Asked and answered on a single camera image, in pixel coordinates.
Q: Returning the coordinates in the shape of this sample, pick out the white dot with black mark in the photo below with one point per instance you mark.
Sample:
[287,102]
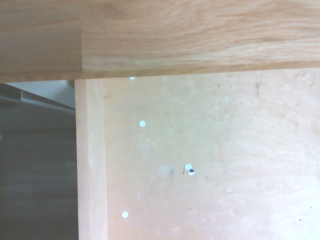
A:
[191,172]

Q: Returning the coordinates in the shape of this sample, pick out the grey furniture ledge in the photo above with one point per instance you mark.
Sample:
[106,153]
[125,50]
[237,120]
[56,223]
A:
[37,112]

